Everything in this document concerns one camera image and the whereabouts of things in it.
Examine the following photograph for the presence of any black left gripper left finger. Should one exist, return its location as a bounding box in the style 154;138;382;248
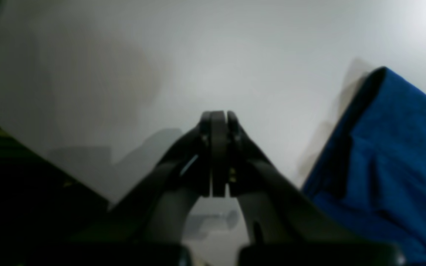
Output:
26;111;219;266

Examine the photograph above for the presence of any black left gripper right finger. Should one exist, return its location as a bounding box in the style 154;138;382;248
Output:
219;111;405;266

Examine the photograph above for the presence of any dark blue t-shirt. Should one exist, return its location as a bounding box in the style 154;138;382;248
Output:
301;67;426;266

